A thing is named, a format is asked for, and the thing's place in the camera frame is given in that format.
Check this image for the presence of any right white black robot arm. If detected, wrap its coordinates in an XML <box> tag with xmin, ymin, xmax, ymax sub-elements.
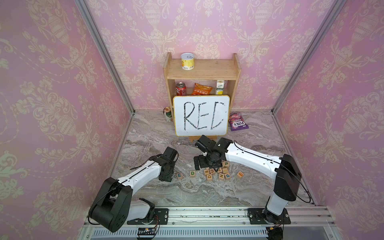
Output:
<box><xmin>194</xmin><ymin>135</ymin><xmax>302</xmax><ymax>225</ymax></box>

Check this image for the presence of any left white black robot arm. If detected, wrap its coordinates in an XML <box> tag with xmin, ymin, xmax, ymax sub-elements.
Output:
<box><xmin>88</xmin><ymin>147</ymin><xmax>179</xmax><ymax>233</ymax></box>

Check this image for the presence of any lower brown N letter block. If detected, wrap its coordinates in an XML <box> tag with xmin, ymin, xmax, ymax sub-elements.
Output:
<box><xmin>218</xmin><ymin>173</ymin><xmax>225</xmax><ymax>181</ymax></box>

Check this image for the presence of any orange E letter block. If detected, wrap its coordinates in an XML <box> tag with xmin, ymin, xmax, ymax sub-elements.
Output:
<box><xmin>237</xmin><ymin>171</ymin><xmax>244</xmax><ymax>179</ymax></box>

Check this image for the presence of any whiteboard with RED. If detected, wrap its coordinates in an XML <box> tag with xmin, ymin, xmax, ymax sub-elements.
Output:
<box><xmin>173</xmin><ymin>95</ymin><xmax>230</xmax><ymax>137</ymax></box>

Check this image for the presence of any wooden whiteboard stand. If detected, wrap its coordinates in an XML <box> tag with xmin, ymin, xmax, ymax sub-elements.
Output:
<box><xmin>188</xmin><ymin>136</ymin><xmax>218</xmax><ymax>142</ymax></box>

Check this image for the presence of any purple candy bag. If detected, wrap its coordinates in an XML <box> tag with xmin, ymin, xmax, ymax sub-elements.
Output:
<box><xmin>229</xmin><ymin>112</ymin><xmax>249</xmax><ymax>132</ymax></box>

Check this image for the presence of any green white bottle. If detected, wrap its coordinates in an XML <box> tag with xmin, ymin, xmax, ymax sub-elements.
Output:
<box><xmin>163</xmin><ymin>107</ymin><xmax>173</xmax><ymax>122</ymax></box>

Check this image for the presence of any small electronics board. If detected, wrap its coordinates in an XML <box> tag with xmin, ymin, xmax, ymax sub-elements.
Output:
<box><xmin>138</xmin><ymin>228</ymin><xmax>157</xmax><ymax>236</ymax></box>

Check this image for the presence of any orange snack bag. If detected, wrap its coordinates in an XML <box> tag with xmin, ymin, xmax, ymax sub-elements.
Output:
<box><xmin>192</xmin><ymin>83</ymin><xmax>213</xmax><ymax>96</ymax></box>

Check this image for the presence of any small milk carton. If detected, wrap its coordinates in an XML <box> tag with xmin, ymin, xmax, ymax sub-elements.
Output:
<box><xmin>216</xmin><ymin>80</ymin><xmax>225</xmax><ymax>95</ymax></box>

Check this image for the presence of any red soda can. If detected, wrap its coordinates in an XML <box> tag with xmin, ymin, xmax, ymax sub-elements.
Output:
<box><xmin>176</xmin><ymin>82</ymin><xmax>187</xmax><ymax>96</ymax></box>

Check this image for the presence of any wooden shelf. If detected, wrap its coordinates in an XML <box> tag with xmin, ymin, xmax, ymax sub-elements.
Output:
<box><xmin>163</xmin><ymin>52</ymin><xmax>242</xmax><ymax>112</ymax></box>

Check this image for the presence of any yellow tin can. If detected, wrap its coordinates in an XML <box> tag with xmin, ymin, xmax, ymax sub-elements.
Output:
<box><xmin>181</xmin><ymin>53</ymin><xmax>195</xmax><ymax>71</ymax></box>

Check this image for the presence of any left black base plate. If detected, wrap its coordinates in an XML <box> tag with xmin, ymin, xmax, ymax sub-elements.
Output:
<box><xmin>127</xmin><ymin>208</ymin><xmax>169</xmax><ymax>225</ymax></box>

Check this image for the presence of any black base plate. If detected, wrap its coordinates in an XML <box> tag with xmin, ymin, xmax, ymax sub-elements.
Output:
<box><xmin>127</xmin><ymin>208</ymin><xmax>169</xmax><ymax>225</ymax></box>
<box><xmin>247</xmin><ymin>208</ymin><xmax>291</xmax><ymax>226</ymax></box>

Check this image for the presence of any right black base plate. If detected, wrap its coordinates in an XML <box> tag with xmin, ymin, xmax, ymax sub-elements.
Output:
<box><xmin>247</xmin><ymin>208</ymin><xmax>291</xmax><ymax>226</ymax></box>

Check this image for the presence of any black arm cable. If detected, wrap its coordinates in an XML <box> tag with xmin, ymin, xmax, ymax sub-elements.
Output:
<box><xmin>233</xmin><ymin>140</ymin><xmax>313</xmax><ymax>204</ymax></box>

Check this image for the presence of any aluminium rail frame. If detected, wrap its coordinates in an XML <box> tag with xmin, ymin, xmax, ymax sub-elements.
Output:
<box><xmin>78</xmin><ymin>206</ymin><xmax>342</xmax><ymax>240</ymax></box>

